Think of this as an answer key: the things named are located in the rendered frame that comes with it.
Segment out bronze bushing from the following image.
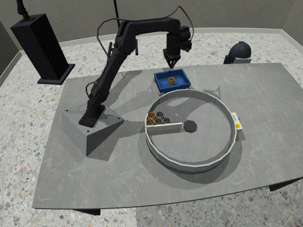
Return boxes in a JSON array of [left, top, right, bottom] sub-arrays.
[[146, 119, 155, 126], [148, 112, 156, 120], [169, 77, 175, 86]]

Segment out blue plastic tray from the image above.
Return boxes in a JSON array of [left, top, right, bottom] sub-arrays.
[[154, 69, 191, 94]]

